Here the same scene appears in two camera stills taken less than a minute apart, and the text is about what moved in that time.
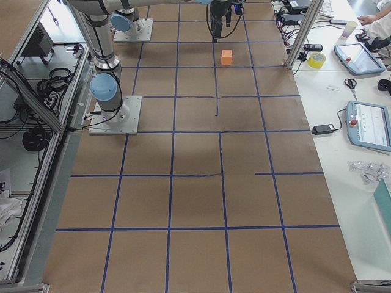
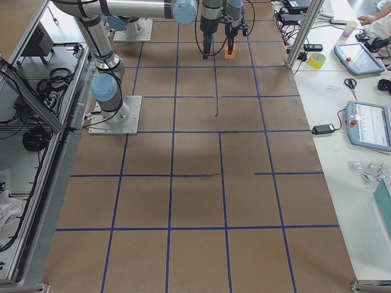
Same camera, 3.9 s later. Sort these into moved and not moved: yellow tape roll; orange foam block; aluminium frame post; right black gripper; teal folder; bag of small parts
Moved: right black gripper; orange foam block
Not moved: aluminium frame post; teal folder; bag of small parts; yellow tape roll
